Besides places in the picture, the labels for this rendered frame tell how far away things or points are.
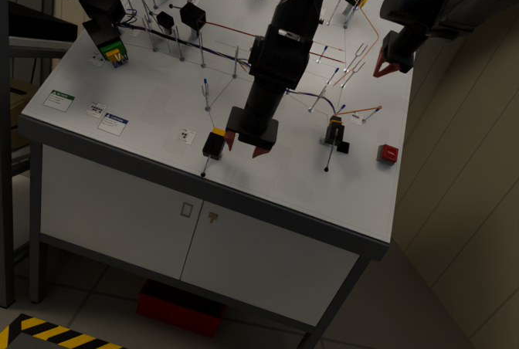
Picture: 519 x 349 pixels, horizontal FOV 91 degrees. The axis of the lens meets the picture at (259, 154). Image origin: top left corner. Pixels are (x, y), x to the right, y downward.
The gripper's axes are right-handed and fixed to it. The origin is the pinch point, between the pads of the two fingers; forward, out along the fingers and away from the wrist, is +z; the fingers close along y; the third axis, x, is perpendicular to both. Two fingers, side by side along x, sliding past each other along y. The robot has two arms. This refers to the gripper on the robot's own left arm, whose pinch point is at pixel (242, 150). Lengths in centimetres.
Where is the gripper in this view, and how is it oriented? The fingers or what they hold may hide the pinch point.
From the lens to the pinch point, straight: 57.9
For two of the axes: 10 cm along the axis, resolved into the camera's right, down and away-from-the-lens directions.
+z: -2.9, 5.8, 7.6
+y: -9.5, -2.9, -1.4
